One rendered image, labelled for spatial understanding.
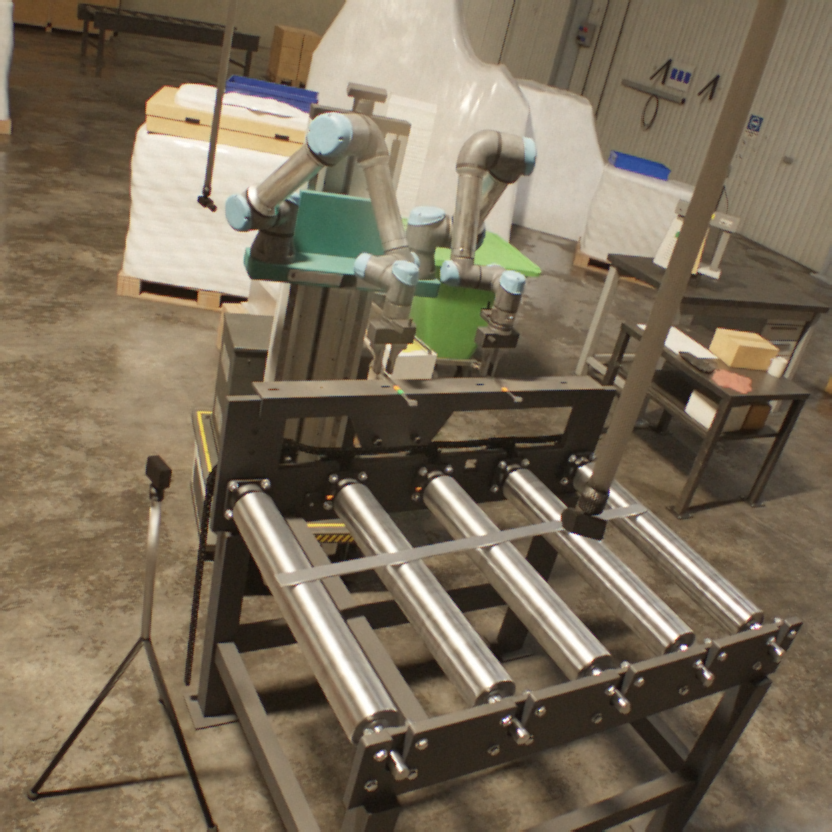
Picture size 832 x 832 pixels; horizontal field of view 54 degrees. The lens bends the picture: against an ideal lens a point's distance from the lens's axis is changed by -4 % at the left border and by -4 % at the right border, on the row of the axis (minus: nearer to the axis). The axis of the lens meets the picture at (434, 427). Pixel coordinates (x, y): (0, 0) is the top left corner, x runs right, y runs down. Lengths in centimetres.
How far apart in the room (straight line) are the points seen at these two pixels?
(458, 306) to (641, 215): 429
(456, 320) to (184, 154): 196
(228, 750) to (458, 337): 313
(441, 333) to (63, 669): 306
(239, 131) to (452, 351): 189
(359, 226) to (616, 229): 629
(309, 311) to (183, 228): 264
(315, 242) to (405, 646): 153
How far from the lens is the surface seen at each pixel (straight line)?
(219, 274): 571
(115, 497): 382
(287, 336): 311
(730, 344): 497
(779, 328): 641
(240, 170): 550
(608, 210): 905
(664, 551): 263
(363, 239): 299
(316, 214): 293
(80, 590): 334
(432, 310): 502
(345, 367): 322
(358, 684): 180
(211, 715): 291
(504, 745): 193
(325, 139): 241
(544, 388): 268
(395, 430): 245
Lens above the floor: 218
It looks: 27 degrees down
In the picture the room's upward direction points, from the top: 15 degrees clockwise
